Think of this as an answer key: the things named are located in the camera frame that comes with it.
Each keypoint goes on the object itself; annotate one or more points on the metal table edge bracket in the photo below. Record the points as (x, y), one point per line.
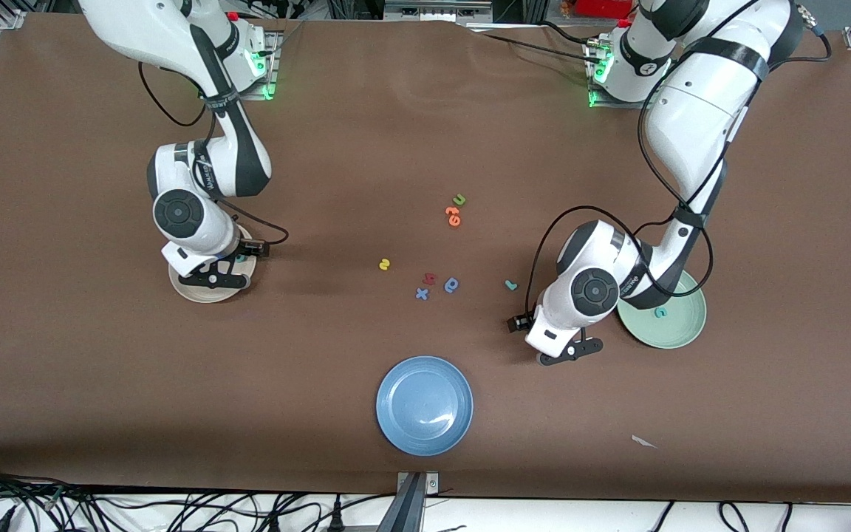
(431, 479)

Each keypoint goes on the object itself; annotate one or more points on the white paper scrap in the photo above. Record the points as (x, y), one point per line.
(642, 441)

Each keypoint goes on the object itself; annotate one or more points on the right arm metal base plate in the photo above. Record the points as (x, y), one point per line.
(272, 66)

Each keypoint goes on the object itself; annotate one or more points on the beige round plate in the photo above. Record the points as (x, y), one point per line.
(211, 295)

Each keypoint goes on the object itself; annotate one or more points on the blue round plate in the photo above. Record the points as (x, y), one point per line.
(425, 414)

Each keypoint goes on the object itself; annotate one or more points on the blue foam letter a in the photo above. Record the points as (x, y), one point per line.
(452, 291)

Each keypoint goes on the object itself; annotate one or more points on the black power plug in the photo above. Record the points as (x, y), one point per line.
(275, 523)
(4, 521)
(337, 517)

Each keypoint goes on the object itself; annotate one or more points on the red box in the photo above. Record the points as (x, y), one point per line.
(595, 7)

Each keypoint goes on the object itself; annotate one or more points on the grey metal equipment frame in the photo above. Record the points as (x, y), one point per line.
(436, 11)

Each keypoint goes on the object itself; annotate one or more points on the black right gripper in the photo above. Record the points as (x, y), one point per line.
(247, 250)

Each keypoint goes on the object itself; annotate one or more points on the green round plate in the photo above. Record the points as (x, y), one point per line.
(680, 325)

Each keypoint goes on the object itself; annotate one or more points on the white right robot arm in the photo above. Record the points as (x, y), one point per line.
(145, 29)

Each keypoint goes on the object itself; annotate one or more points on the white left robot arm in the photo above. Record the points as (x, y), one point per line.
(699, 111)

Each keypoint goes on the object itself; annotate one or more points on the brown table cover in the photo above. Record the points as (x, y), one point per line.
(425, 111)

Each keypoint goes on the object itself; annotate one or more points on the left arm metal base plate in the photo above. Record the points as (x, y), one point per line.
(617, 103)

